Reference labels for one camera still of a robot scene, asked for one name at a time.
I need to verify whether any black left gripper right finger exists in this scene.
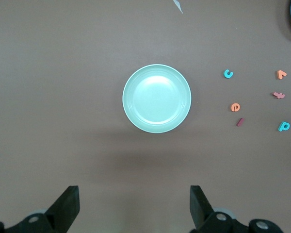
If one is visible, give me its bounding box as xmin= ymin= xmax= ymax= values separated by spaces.
xmin=189 ymin=185 xmax=284 ymax=233

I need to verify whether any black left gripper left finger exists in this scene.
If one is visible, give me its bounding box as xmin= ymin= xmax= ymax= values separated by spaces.
xmin=0 ymin=185 xmax=80 ymax=233

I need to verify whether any teal foam letter p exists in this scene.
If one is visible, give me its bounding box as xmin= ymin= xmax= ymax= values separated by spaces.
xmin=277 ymin=121 xmax=291 ymax=132

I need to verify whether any pale green plate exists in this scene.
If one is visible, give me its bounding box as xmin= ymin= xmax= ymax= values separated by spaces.
xmin=122 ymin=64 xmax=192 ymax=133

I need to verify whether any white paper scrap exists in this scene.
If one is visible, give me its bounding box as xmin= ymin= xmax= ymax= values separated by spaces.
xmin=173 ymin=0 xmax=184 ymax=15

